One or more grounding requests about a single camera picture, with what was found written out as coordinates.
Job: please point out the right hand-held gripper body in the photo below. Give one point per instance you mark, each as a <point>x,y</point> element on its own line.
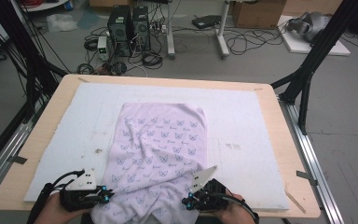
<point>213,196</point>

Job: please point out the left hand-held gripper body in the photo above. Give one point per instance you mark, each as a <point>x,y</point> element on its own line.
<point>82,183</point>

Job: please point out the pink butterfly print towel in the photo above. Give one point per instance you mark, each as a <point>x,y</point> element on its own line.
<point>161,140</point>

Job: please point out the person's right hand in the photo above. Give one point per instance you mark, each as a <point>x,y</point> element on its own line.
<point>234,216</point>

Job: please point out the person's left hand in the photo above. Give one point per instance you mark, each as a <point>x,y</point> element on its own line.
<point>56,216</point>

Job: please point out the person's dark clothing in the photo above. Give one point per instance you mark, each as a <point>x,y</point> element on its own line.
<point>85,219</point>

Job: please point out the grey tape strip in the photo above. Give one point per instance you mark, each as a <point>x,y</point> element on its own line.
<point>18,160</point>
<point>306,177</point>

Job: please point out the white foam mat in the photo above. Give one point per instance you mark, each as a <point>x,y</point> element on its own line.
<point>230,109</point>

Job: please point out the wooden table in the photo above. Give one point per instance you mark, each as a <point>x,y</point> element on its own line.
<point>284,140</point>

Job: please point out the white power supply box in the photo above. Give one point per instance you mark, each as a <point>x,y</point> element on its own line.
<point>102,48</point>

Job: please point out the black computer tower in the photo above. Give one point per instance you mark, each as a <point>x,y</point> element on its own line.
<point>141,29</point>
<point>119,31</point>

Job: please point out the white desk leg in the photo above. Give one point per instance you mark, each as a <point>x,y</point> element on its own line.
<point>170,37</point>
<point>222,37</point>

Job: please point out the clear plastic bag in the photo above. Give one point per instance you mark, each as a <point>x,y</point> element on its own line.
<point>61,23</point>

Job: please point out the white floor board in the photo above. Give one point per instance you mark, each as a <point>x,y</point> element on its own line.
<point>298,46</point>

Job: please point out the flat black box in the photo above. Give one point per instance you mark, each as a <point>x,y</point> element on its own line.
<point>206,21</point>

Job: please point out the white round table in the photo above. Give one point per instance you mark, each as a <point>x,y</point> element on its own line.
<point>49,5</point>

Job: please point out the brown cardboard box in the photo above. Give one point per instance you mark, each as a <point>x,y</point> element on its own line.
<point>258,14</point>

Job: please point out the grey helmet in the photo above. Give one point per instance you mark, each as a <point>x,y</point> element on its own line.
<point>310,26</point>

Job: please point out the aluminium rail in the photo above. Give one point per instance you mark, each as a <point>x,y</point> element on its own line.
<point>12,144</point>
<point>306,152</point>

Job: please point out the black metal frame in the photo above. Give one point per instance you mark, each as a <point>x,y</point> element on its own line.
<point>304,71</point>
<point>32,62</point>

